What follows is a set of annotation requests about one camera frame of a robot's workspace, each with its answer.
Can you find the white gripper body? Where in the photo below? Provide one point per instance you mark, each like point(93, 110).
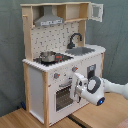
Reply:
point(79, 82)

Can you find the white oven door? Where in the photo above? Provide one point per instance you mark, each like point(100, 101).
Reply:
point(60, 103)

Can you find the white microwave door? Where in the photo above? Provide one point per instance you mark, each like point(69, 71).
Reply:
point(96, 12)

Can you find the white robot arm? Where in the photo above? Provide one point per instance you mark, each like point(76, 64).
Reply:
point(114, 88)

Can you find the wooden toy kitchen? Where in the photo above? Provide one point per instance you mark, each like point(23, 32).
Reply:
point(38, 78)

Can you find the right red stove knob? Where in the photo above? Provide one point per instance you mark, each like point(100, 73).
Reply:
point(74, 69)

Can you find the red stove knob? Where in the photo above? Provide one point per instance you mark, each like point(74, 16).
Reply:
point(56, 75)
point(74, 69)

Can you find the white fridge door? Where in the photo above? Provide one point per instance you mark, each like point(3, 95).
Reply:
point(93, 70)

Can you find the left red stove knob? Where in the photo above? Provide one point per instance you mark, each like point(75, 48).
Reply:
point(56, 75)

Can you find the grey toy sink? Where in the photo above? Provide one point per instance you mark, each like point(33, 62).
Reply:
point(79, 51)

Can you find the black stove top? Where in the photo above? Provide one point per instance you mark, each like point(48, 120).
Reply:
point(58, 58)

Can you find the black toy faucet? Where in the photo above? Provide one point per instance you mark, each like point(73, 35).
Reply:
point(73, 39)

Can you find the silver toy pot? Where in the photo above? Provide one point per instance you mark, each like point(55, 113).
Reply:
point(48, 56)

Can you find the grey range hood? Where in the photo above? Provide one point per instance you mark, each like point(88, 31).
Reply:
point(48, 18)

